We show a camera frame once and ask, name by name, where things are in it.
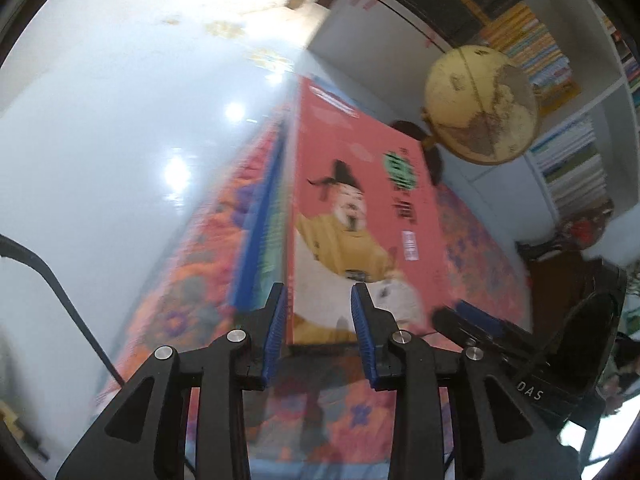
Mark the antique yellow globe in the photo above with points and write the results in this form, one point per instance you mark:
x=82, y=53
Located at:
x=475, y=105

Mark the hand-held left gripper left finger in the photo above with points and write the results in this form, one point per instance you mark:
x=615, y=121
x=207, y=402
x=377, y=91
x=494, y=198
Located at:
x=274, y=340

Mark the row of white books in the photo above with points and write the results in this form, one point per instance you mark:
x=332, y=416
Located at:
x=570, y=165

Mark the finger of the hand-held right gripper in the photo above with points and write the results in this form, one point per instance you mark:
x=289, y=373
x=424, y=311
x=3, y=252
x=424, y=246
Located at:
x=457, y=327
x=492, y=325

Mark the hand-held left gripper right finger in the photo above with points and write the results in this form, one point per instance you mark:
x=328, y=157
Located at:
x=364, y=340

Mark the red book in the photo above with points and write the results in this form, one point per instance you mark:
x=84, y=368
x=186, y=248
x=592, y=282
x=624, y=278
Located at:
x=340, y=160

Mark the row of yellow books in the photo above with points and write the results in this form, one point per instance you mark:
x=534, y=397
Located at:
x=535, y=45

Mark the row of mixed colour books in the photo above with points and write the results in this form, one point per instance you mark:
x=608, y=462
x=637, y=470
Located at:
x=627, y=60

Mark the white bookcase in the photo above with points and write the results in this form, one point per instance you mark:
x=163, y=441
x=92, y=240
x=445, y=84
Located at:
x=360, y=45

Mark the floral quilted mat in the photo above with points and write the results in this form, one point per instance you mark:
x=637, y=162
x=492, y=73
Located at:
x=475, y=260

